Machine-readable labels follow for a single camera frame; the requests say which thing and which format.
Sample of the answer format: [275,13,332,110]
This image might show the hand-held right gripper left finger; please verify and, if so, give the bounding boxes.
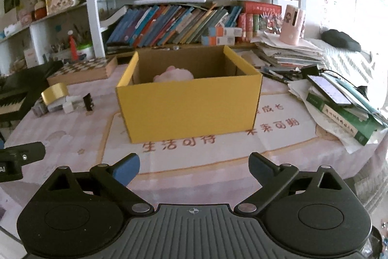
[38,153,152,216]

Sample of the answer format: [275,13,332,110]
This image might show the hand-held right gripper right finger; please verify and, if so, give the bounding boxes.
[236,152,350,215]

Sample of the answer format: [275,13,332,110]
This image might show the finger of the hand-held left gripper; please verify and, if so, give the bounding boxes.
[0,142,46,161]

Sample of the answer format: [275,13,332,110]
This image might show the yellow cardboard box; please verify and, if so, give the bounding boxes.
[116,45,263,144]

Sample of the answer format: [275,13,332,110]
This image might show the printed desk mat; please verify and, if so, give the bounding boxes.
[101,92,322,177]

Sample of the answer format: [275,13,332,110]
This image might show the black electronic keyboard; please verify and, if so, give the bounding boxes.
[0,60,64,123]

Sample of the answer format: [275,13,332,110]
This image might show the gold tape roll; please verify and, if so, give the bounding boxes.
[41,83,69,105]

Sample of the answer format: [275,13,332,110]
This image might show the black binder clip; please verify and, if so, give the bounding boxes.
[83,93,94,112]

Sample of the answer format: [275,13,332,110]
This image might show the loose white papers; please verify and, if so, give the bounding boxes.
[288,79,379,154]

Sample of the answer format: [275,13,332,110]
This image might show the thick green book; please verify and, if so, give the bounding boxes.
[306,86,384,147]

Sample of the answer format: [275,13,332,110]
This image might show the wooden chessboard box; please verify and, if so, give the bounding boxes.
[47,56,118,86]

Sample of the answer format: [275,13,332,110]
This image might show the pink plush toy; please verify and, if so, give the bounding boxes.
[152,65,194,83]

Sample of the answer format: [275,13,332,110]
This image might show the black smartphone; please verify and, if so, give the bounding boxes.
[307,74,354,108]

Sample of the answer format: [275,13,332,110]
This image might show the black charger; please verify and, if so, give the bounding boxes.
[300,65,324,79]

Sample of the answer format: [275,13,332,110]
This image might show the red bottle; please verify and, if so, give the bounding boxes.
[67,30,80,62]

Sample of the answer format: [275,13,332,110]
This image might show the white jar green label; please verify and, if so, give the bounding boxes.
[76,42,95,61]

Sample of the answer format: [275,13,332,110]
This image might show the stack of papers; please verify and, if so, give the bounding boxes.
[255,34,326,70]

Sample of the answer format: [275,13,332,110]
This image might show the teal folder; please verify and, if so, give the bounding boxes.
[323,72,388,127]

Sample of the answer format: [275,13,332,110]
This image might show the orange white small box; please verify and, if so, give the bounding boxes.
[202,36,236,46]
[209,26,243,37]

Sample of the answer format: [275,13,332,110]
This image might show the red books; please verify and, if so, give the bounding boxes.
[238,1,283,42]

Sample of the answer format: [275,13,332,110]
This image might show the pink cylinder container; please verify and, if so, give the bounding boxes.
[279,4,306,45]

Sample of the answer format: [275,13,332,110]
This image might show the long row of leaning books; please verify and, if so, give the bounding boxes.
[106,2,243,47]

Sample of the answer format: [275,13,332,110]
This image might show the black cap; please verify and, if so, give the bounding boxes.
[321,29,362,52]

